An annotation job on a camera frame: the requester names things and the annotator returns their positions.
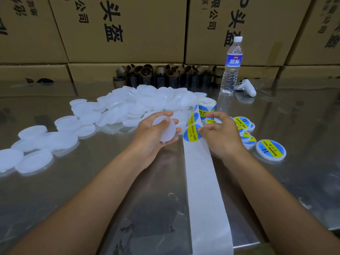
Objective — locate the person's left forearm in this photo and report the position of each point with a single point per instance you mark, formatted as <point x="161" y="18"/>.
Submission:
<point x="74" y="217"/>

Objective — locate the stack of brown cardboard boxes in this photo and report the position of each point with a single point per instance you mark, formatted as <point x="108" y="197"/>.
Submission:
<point x="127" y="29"/>

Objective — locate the pile of white plastic lids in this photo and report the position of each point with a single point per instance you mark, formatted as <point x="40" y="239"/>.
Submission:
<point x="125" y="101"/>

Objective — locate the sticker roll with backing strip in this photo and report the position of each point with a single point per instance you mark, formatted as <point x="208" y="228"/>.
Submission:
<point x="207" y="220"/>

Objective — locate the row of dark cardboard tubes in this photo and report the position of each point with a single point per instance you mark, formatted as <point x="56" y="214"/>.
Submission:
<point x="154" y="77"/>

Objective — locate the person's left hand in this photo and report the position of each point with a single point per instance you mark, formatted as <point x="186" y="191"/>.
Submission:
<point x="146" y="143"/>

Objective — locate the person's right forearm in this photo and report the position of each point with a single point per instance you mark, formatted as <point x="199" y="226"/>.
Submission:
<point x="284" y="212"/>

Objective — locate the white handheld controller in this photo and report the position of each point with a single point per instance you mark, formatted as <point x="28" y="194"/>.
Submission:
<point x="246" y="87"/>

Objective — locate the clear plastic water bottle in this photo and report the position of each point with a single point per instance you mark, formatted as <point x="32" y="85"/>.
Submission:
<point x="231" y="66"/>

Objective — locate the person's right hand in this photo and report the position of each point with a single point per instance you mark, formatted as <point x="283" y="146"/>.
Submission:
<point x="223" y="138"/>

